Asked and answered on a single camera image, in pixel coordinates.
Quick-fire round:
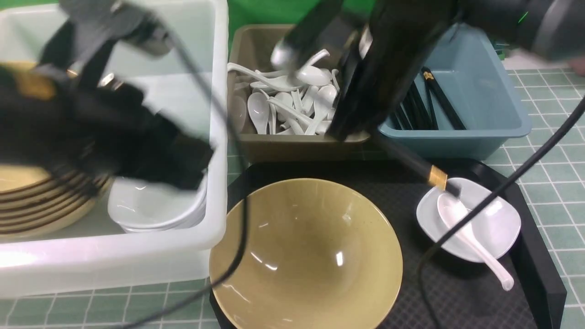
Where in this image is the white spoon right upright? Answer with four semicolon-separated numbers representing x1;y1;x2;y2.
304;84;338;135

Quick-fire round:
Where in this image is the tan bowl stack lower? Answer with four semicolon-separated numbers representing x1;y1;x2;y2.
0;176;113;242

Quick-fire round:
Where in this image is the long white spoon top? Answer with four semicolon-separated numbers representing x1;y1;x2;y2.
226;63;306;92

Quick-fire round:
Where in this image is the black plastic serving tray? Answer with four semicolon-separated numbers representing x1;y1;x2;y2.
228;160;568;329

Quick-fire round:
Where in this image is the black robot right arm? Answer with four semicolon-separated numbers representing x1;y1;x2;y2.
270;0;584;141

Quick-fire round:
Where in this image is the green cloth backdrop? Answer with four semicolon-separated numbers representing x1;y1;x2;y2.
227;0;375;46

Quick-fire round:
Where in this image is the top tan stacked bowl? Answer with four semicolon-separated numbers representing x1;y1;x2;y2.
0;62;57;194

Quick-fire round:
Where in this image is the white ceramic soup spoon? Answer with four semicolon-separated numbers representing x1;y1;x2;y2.
437;193;515;291

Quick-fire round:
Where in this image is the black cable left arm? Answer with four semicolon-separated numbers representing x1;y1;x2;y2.
114;27;250;329

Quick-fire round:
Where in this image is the black chopstick gold band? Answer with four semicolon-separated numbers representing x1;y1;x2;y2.
370;130;461;199

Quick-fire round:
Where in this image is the olive brown spoon bin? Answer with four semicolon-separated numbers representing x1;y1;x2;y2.
227;24;370;163

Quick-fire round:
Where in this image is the white spoon bowl left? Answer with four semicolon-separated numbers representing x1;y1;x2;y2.
247;92;270;135

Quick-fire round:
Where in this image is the white dish stack lower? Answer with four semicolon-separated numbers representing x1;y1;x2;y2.
118;202;207;233

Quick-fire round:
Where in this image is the top white stacked dish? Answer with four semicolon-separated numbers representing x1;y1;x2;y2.
108;176;207;228

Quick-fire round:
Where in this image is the black chopsticks middle bundle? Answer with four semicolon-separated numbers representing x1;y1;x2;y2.
388;82;438;130

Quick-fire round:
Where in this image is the tan noodle bowl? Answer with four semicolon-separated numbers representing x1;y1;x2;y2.
211;178;403;329

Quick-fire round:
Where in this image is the black chopstick rightmost in bin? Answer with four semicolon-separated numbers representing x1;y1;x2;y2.
421;66;466;130

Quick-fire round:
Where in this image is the small white square dish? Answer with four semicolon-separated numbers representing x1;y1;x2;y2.
416;177;521;264

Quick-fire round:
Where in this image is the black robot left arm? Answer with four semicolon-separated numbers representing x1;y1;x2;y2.
1;0;214;190

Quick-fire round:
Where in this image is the large white plastic tub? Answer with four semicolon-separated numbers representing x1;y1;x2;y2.
0;0;229;298

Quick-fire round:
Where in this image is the blue chopstick bin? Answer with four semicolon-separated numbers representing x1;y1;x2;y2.
379;25;532;160

